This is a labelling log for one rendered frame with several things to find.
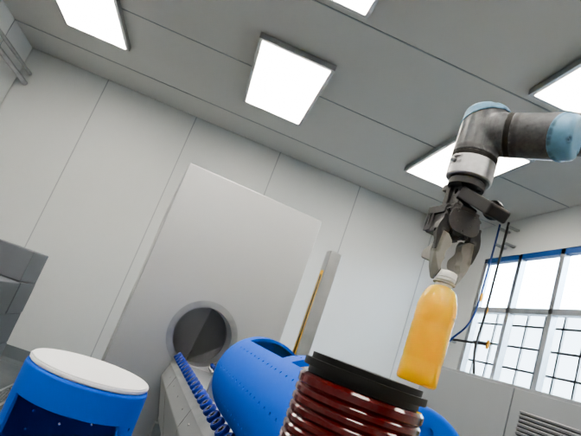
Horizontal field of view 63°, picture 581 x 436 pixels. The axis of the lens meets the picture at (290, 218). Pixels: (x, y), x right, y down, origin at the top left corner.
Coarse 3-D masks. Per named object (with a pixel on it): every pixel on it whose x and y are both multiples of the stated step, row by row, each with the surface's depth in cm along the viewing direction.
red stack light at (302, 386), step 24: (312, 384) 22; (336, 384) 21; (288, 408) 24; (312, 408) 21; (336, 408) 21; (360, 408) 21; (384, 408) 21; (288, 432) 22; (312, 432) 21; (336, 432) 21; (360, 432) 20; (384, 432) 21; (408, 432) 21
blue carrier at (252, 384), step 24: (240, 360) 132; (264, 360) 120; (288, 360) 112; (216, 384) 141; (240, 384) 118; (264, 384) 105; (288, 384) 97; (240, 408) 111; (264, 408) 97; (240, 432) 109; (264, 432) 92; (432, 432) 74
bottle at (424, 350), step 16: (432, 288) 88; (448, 288) 87; (432, 304) 86; (448, 304) 85; (416, 320) 87; (432, 320) 85; (448, 320) 85; (416, 336) 85; (432, 336) 84; (448, 336) 85; (416, 352) 84; (432, 352) 83; (400, 368) 85; (416, 368) 83; (432, 368) 83; (432, 384) 82
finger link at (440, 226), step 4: (444, 216) 91; (440, 220) 91; (444, 220) 90; (436, 224) 91; (440, 224) 90; (444, 224) 90; (448, 224) 91; (436, 228) 91; (440, 228) 90; (444, 228) 90; (448, 228) 90; (436, 232) 90; (440, 232) 90; (448, 232) 91; (436, 236) 89; (440, 236) 90; (436, 240) 89; (432, 244) 90; (436, 244) 89
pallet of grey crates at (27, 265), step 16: (0, 240) 382; (0, 256) 380; (16, 256) 382; (32, 256) 385; (0, 272) 378; (16, 272) 380; (32, 272) 399; (0, 288) 345; (16, 288) 374; (32, 288) 412; (0, 304) 355; (16, 304) 389; (0, 320) 370; (16, 320) 406; (0, 336) 384; (0, 352) 397
